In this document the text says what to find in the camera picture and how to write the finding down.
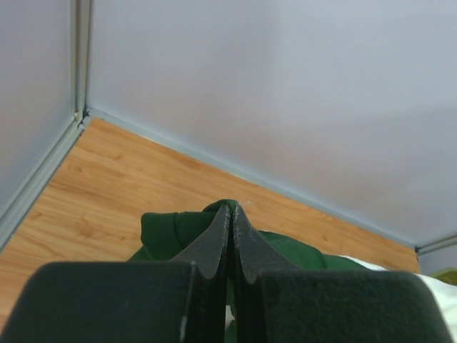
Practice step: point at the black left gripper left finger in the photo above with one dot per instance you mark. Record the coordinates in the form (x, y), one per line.
(181, 300)

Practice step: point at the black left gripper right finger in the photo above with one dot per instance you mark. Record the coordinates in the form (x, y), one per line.
(277, 301)

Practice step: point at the white and green raglan t-shirt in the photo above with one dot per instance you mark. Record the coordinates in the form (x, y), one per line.
(164, 235)

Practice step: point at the olive green plastic bin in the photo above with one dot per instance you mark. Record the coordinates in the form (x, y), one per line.
(448, 275)

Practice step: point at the aluminium corner frame post right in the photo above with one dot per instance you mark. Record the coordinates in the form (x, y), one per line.
(436, 244)

